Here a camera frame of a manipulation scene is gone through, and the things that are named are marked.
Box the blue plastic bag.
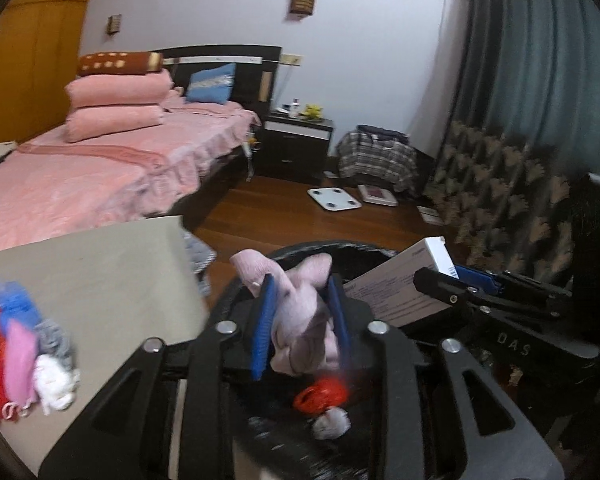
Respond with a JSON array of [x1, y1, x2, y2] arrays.
[[0, 274, 42, 332]]

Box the plaid bag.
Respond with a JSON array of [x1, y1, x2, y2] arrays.
[[335, 124, 435, 196]]

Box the black wooden bed frame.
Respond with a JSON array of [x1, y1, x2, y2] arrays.
[[152, 45, 284, 233]]

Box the white crumpled paper ball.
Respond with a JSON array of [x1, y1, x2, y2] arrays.
[[312, 407, 354, 442]]

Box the brown patterned bolster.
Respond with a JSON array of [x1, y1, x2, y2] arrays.
[[77, 51, 164, 77]]

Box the white fluffy sock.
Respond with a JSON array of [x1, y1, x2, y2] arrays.
[[32, 355, 81, 414]]

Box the pink pouch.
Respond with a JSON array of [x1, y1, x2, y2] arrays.
[[2, 319, 39, 419]]

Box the white papers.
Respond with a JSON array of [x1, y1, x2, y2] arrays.
[[417, 204, 444, 226]]

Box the pink bed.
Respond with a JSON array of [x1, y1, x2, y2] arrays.
[[0, 99, 263, 257]]

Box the white cardboard box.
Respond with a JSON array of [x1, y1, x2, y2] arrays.
[[342, 236, 462, 329]]

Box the pink sock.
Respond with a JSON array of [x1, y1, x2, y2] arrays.
[[229, 250, 347, 376]]

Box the black white nightstand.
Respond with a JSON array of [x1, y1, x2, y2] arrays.
[[256, 112, 335, 186]]

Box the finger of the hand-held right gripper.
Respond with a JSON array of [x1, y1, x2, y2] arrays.
[[454, 265, 573, 297], [413, 266, 561, 321]]

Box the pink pillow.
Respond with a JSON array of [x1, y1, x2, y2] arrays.
[[63, 69, 174, 110], [65, 105, 165, 144]]

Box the grey striped cloth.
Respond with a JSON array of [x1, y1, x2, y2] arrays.
[[182, 230, 219, 297]]

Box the orange plastic piece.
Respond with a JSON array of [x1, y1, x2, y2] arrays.
[[293, 374, 352, 414]]

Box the pink white scale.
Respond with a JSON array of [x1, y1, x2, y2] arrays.
[[357, 183, 399, 207]]

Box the black round trash bin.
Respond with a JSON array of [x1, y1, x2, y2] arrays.
[[200, 240, 531, 480]]

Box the white bathroom scale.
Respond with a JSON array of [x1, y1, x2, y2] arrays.
[[307, 185, 364, 213]]

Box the grey green curtain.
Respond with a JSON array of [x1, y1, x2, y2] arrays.
[[430, 0, 600, 188]]

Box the blue cushion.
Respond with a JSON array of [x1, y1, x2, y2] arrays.
[[184, 63, 238, 106]]

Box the wooden wardrobe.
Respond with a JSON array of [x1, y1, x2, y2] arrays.
[[0, 0, 92, 154]]

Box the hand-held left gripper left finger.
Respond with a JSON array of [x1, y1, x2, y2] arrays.
[[39, 274, 281, 480]]

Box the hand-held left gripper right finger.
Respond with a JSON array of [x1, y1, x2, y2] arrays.
[[326, 273, 566, 480]]

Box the white cable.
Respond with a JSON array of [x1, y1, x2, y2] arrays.
[[242, 129, 261, 182]]

